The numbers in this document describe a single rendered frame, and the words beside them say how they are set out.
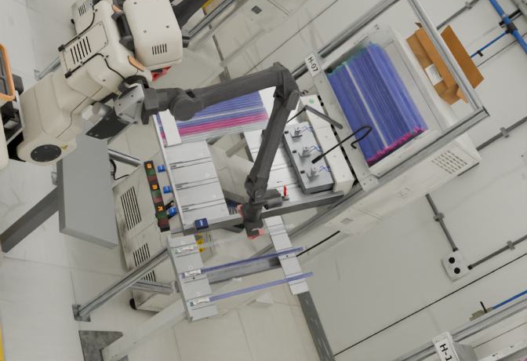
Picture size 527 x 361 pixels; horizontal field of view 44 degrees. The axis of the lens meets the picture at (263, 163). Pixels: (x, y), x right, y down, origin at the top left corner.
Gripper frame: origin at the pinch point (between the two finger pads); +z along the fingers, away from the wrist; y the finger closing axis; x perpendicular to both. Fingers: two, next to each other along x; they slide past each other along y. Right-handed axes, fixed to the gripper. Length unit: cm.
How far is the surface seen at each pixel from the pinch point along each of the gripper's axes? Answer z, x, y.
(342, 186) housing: 6, -48, 12
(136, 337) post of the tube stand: 57, 45, -13
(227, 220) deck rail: 14.0, 3.1, 11.6
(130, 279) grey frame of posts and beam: 43, 44, 8
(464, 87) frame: -39, -94, 22
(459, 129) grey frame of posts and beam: -32, -87, 7
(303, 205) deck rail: 12.8, -31.2, 10.8
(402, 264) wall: 137, -133, 16
